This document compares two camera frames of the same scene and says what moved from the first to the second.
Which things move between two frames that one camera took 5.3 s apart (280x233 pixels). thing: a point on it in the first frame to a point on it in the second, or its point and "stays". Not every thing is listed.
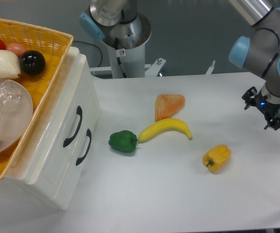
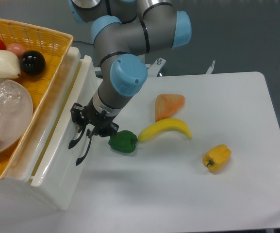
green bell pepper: (123, 141) stays
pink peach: (17, 48) stays
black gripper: (269, 108) to (102, 123)
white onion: (4, 64) stays
